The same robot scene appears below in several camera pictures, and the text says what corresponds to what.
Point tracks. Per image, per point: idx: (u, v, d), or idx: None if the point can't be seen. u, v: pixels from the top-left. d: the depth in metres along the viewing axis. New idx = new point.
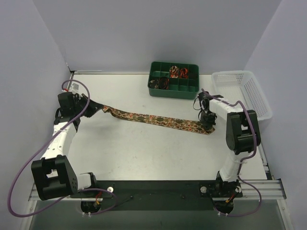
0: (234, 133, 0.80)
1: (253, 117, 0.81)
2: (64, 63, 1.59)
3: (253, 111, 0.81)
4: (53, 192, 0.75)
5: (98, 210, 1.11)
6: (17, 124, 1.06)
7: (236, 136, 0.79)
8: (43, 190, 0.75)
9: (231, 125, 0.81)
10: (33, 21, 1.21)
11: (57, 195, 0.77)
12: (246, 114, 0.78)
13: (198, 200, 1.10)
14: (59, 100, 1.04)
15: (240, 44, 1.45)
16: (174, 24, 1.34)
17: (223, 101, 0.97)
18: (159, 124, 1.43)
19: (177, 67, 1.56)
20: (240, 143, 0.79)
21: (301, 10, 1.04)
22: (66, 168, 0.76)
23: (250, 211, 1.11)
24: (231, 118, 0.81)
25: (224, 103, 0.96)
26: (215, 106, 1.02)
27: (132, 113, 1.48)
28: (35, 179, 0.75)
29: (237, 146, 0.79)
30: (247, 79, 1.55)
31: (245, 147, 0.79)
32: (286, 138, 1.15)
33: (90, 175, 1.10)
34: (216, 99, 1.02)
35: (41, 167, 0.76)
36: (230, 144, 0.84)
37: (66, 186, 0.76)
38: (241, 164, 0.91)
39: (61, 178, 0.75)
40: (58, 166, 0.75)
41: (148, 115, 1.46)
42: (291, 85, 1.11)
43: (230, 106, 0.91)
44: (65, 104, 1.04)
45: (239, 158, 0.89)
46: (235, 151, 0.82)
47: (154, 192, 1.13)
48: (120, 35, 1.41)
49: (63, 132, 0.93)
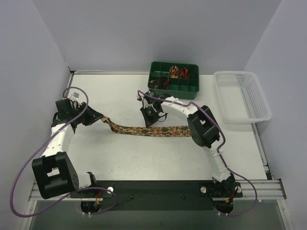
0: (199, 132, 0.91)
1: (208, 111, 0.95)
2: (64, 63, 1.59)
3: (206, 107, 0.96)
4: (54, 189, 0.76)
5: (98, 210, 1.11)
6: (17, 124, 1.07)
7: (202, 133, 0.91)
8: (45, 189, 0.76)
9: (194, 127, 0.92)
10: (33, 22, 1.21)
11: (60, 192, 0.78)
12: (204, 112, 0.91)
13: (199, 200, 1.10)
14: (56, 104, 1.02)
15: (240, 44, 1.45)
16: (174, 24, 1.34)
17: (175, 103, 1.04)
18: (165, 136, 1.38)
19: (177, 67, 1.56)
20: (206, 139, 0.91)
21: (301, 10, 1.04)
22: (66, 165, 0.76)
23: (252, 204, 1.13)
24: (193, 121, 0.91)
25: (176, 105, 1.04)
26: (170, 108, 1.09)
27: (135, 128, 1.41)
28: (37, 178, 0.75)
29: (206, 141, 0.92)
30: (247, 79, 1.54)
31: (211, 139, 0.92)
32: (286, 138, 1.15)
33: (90, 175, 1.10)
34: (168, 101, 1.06)
35: (41, 165, 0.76)
36: (198, 142, 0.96)
37: (68, 182, 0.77)
38: (219, 154, 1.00)
39: (63, 175, 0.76)
40: (58, 163, 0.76)
41: (152, 127, 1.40)
42: (290, 85, 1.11)
43: (184, 106, 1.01)
44: (63, 108, 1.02)
45: (214, 150, 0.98)
46: (206, 145, 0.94)
47: (154, 192, 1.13)
48: (120, 35, 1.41)
49: (61, 132, 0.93)
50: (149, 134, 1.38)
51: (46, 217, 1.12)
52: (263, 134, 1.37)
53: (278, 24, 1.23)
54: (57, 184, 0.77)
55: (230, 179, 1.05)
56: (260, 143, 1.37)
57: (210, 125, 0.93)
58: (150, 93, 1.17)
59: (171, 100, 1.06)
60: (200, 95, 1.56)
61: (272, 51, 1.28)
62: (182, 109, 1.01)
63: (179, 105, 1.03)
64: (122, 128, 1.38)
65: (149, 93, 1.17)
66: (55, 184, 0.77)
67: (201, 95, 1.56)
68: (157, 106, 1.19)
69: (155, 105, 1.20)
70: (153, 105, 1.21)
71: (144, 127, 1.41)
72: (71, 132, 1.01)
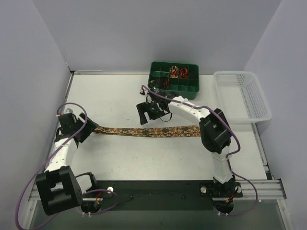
0: (211, 136, 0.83)
1: (221, 115, 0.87)
2: (64, 63, 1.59)
3: (219, 109, 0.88)
4: (58, 204, 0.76)
5: (98, 210, 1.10)
6: (17, 125, 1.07)
7: (214, 139, 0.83)
8: (49, 204, 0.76)
9: (206, 132, 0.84)
10: (33, 22, 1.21)
11: (64, 208, 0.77)
12: (217, 116, 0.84)
13: (199, 200, 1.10)
14: (59, 119, 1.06)
15: (240, 44, 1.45)
16: (174, 24, 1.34)
17: (184, 104, 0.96)
18: (166, 136, 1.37)
19: (177, 67, 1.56)
20: (218, 144, 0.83)
21: (301, 10, 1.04)
22: (70, 180, 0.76)
23: (252, 204, 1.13)
24: (205, 125, 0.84)
25: (186, 107, 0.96)
26: (177, 109, 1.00)
27: (135, 128, 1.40)
28: (40, 193, 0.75)
29: (218, 147, 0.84)
30: (248, 79, 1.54)
31: (223, 144, 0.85)
32: (286, 137, 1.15)
33: (90, 174, 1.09)
34: (176, 102, 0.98)
35: (45, 180, 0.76)
36: (208, 147, 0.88)
37: (72, 198, 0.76)
38: (227, 159, 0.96)
39: (66, 190, 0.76)
40: (62, 178, 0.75)
41: (153, 128, 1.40)
42: (291, 85, 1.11)
43: (194, 108, 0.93)
44: (66, 122, 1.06)
45: (224, 155, 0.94)
46: (216, 151, 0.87)
47: (155, 192, 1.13)
48: (120, 35, 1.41)
49: (64, 146, 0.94)
50: (150, 135, 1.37)
51: (46, 217, 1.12)
52: (263, 134, 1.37)
53: (278, 24, 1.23)
54: (61, 200, 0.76)
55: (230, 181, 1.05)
56: (260, 143, 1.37)
57: (223, 129, 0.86)
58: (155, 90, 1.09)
59: (180, 100, 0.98)
60: (200, 95, 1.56)
61: (272, 51, 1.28)
62: (193, 111, 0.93)
63: (189, 107, 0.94)
64: (122, 130, 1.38)
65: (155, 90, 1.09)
66: (59, 199, 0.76)
67: (201, 95, 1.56)
68: (162, 106, 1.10)
69: (161, 104, 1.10)
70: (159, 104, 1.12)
71: (145, 128, 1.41)
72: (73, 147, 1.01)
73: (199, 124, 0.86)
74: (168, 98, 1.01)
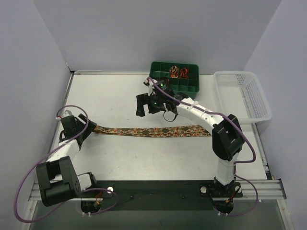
0: (225, 143, 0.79)
1: (235, 121, 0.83)
2: (64, 63, 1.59)
3: (233, 115, 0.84)
4: (56, 194, 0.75)
5: (98, 210, 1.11)
6: (17, 125, 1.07)
7: (227, 147, 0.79)
8: (47, 194, 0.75)
9: (219, 139, 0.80)
10: (33, 22, 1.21)
11: (61, 198, 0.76)
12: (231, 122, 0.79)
13: (199, 200, 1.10)
14: (62, 123, 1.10)
15: (240, 44, 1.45)
16: (174, 24, 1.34)
17: (195, 108, 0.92)
18: (166, 136, 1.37)
19: (177, 67, 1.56)
20: (231, 152, 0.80)
21: (301, 10, 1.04)
22: (69, 167, 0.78)
23: (252, 205, 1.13)
24: (218, 132, 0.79)
25: (196, 110, 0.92)
26: (186, 112, 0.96)
27: (135, 128, 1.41)
28: (39, 182, 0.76)
29: (230, 155, 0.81)
30: (248, 79, 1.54)
31: (235, 151, 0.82)
32: (286, 137, 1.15)
33: (90, 174, 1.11)
34: (186, 104, 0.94)
35: (45, 169, 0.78)
36: (219, 154, 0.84)
37: (70, 188, 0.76)
38: (234, 165, 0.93)
39: (64, 179, 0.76)
40: (62, 166, 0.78)
41: (153, 128, 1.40)
42: (291, 85, 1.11)
43: (206, 113, 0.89)
44: (68, 126, 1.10)
45: (232, 161, 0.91)
46: (227, 158, 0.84)
47: (155, 192, 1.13)
48: (120, 35, 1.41)
49: (67, 144, 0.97)
50: (150, 135, 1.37)
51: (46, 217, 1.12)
52: (263, 134, 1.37)
53: (278, 24, 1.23)
54: (59, 189, 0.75)
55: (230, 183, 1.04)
56: (260, 143, 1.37)
57: (235, 136, 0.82)
58: (162, 87, 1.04)
59: (190, 103, 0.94)
60: (200, 95, 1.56)
61: (272, 51, 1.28)
62: (204, 116, 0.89)
63: (201, 111, 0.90)
64: (122, 130, 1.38)
65: (162, 87, 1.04)
66: (57, 189, 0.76)
67: (201, 95, 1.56)
68: (169, 106, 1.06)
69: (168, 105, 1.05)
70: (165, 104, 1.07)
71: (145, 128, 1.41)
72: (75, 148, 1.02)
73: (212, 131, 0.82)
74: (177, 99, 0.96)
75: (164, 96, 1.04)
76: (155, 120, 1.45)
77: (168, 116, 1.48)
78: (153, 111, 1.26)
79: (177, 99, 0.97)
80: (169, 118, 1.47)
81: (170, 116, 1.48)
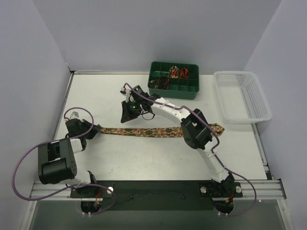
0: (192, 135, 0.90)
1: (200, 114, 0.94)
2: (64, 63, 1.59)
3: (199, 109, 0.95)
4: (52, 171, 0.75)
5: (98, 210, 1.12)
6: (17, 124, 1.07)
7: (195, 137, 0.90)
8: (43, 170, 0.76)
9: (187, 131, 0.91)
10: (33, 23, 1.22)
11: (57, 176, 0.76)
12: (195, 115, 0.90)
13: (199, 200, 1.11)
14: (67, 126, 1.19)
15: (240, 44, 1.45)
16: (174, 24, 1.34)
17: (166, 106, 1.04)
18: (170, 136, 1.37)
19: (177, 67, 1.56)
20: (199, 141, 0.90)
21: (301, 10, 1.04)
22: (67, 147, 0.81)
23: (252, 204, 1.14)
24: (185, 125, 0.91)
25: (167, 108, 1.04)
26: (160, 110, 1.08)
27: (138, 128, 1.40)
28: (39, 158, 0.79)
29: (199, 143, 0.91)
30: (248, 79, 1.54)
31: (204, 140, 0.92)
32: (286, 138, 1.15)
33: (90, 174, 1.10)
34: (159, 104, 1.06)
35: (46, 147, 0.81)
36: (192, 145, 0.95)
37: (66, 165, 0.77)
38: (214, 155, 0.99)
39: (62, 157, 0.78)
40: (61, 144, 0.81)
41: (156, 128, 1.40)
42: (290, 85, 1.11)
43: (176, 109, 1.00)
44: (73, 129, 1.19)
45: (208, 150, 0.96)
46: (199, 148, 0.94)
47: (154, 192, 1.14)
48: (120, 35, 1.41)
49: None
50: (153, 135, 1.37)
51: (46, 218, 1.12)
52: (263, 134, 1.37)
53: (278, 24, 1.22)
54: (56, 166, 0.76)
55: (230, 184, 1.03)
56: (260, 143, 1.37)
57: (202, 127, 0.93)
58: (138, 90, 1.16)
59: (161, 102, 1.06)
60: (200, 95, 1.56)
61: (272, 51, 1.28)
62: (174, 112, 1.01)
63: (171, 108, 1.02)
64: (125, 130, 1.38)
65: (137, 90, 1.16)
66: (54, 166, 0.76)
67: (201, 95, 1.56)
68: (146, 107, 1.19)
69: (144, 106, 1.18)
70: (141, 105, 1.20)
71: (148, 128, 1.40)
72: (78, 145, 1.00)
73: (181, 125, 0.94)
74: (151, 100, 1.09)
75: (140, 98, 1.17)
76: (155, 120, 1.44)
77: (147, 116, 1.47)
78: (135, 116, 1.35)
79: (151, 100, 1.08)
80: (148, 118, 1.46)
81: (149, 115, 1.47)
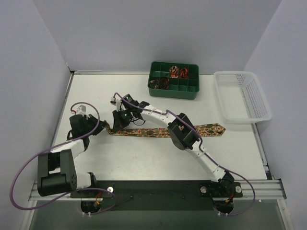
0: (179, 138, 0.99)
1: (185, 118, 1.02)
2: (64, 63, 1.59)
3: (183, 114, 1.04)
4: (51, 185, 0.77)
5: (98, 210, 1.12)
6: (17, 125, 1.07)
7: (182, 139, 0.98)
8: (43, 183, 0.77)
9: (174, 134, 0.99)
10: (33, 23, 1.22)
11: (56, 189, 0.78)
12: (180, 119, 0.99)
13: (199, 200, 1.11)
14: (71, 123, 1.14)
15: (240, 44, 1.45)
16: (174, 25, 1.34)
17: (153, 112, 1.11)
18: None
19: (177, 67, 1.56)
20: (186, 142, 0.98)
21: (301, 11, 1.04)
22: (68, 161, 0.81)
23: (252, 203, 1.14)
24: (171, 129, 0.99)
25: (154, 114, 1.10)
26: (149, 117, 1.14)
27: (139, 128, 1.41)
28: (39, 169, 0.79)
29: (186, 144, 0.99)
30: (248, 79, 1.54)
31: (191, 141, 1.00)
32: (286, 138, 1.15)
33: (90, 175, 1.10)
34: (147, 110, 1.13)
35: (46, 158, 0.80)
36: (180, 146, 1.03)
37: (66, 179, 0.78)
38: (204, 154, 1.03)
39: (63, 171, 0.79)
40: (61, 156, 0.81)
41: (157, 128, 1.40)
42: (290, 85, 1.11)
43: (163, 114, 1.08)
44: (76, 126, 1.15)
45: (196, 148, 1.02)
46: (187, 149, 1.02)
47: (155, 192, 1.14)
48: (120, 35, 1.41)
49: (72, 142, 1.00)
50: (154, 135, 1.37)
51: (46, 218, 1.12)
52: (263, 134, 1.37)
53: (278, 24, 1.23)
54: (56, 181, 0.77)
55: (229, 184, 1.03)
56: (260, 143, 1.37)
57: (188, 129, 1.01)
58: (128, 99, 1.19)
59: (150, 109, 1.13)
60: (200, 95, 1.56)
61: (272, 51, 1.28)
62: (161, 118, 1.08)
63: (159, 114, 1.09)
64: (126, 131, 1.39)
65: (128, 99, 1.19)
66: (54, 180, 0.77)
67: (201, 95, 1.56)
68: (136, 114, 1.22)
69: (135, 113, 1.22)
70: (132, 112, 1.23)
71: (149, 128, 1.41)
72: (80, 147, 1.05)
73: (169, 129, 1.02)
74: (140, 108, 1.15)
75: (131, 107, 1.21)
76: None
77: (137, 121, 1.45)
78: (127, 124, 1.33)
79: (141, 107, 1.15)
80: (138, 123, 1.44)
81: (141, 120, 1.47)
